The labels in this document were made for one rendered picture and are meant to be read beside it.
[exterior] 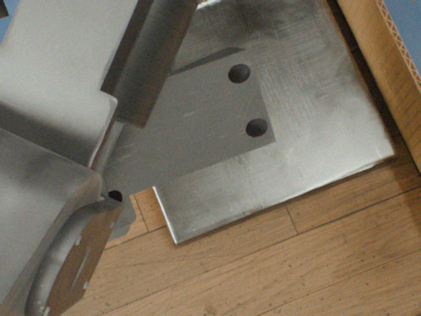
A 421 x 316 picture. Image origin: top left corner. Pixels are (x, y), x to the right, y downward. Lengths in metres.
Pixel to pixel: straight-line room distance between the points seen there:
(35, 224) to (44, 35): 0.08
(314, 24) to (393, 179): 0.13
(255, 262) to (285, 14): 0.18
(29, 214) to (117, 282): 0.37
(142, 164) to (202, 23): 0.28
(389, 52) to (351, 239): 0.13
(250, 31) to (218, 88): 0.26
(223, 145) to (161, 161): 0.03
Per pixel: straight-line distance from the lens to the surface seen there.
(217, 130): 0.37
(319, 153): 0.60
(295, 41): 0.62
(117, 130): 0.30
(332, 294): 0.60
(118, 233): 0.42
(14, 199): 0.23
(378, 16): 0.59
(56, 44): 0.28
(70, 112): 0.28
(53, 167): 0.24
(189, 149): 0.36
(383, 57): 0.61
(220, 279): 0.59
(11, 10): 0.56
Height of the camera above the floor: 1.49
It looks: 75 degrees down
